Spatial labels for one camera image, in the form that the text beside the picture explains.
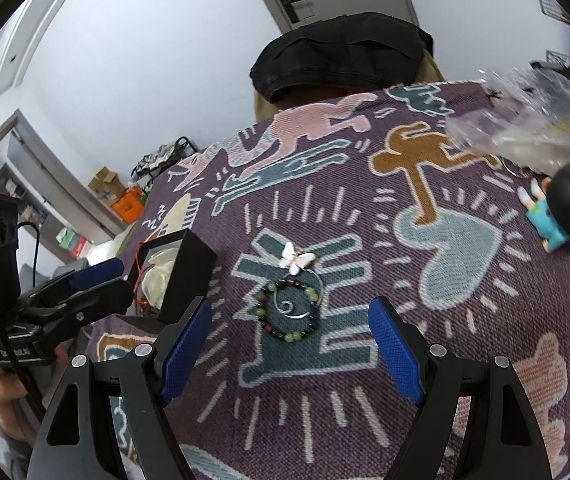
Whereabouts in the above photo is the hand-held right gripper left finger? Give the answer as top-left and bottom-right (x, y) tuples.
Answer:
(28, 296), (214, 480)

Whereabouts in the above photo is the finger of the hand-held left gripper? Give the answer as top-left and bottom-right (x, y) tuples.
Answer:
(15, 280), (134, 330)
(60, 258), (127, 292)

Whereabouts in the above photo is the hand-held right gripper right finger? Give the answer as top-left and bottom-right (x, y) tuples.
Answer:
(367, 296), (553, 480)

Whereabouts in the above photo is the red string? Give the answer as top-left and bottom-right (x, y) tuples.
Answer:
(134, 242), (148, 308)

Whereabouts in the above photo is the black jewelry box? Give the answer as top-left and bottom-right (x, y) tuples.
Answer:
(125, 230), (218, 335)

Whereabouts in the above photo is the green and dark bead bracelet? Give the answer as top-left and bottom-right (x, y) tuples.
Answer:
(254, 280), (327, 344)

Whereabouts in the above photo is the silver spiral wire ring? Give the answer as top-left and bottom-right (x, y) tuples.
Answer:
(271, 270), (325, 322)

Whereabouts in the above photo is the white butterfly ornament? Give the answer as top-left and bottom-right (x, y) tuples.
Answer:
(277, 241), (318, 276)

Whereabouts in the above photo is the person's left hand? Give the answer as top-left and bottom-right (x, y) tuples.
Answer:
(0, 347), (72, 441)

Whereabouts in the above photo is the orange bag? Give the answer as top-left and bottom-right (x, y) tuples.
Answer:
(112, 186), (145, 223)

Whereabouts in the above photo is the open grey doorway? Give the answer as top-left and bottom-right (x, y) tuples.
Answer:
(0, 110), (127, 262)

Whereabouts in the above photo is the cardboard box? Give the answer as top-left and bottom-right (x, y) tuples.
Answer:
(88, 166), (126, 206)

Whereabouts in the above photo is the printed purple blanket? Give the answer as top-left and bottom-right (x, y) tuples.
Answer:
(85, 80), (570, 480)

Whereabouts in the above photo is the black shoe rack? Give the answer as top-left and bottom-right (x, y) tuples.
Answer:
(130, 136), (198, 196)

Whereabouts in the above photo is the tan chair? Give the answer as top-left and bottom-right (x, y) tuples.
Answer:
(253, 52), (442, 122)

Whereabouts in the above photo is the clear plastic bag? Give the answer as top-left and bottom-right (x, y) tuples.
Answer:
(447, 64), (570, 175)

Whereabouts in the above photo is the black door handle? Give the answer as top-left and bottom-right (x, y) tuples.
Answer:
(276, 0), (312, 25)

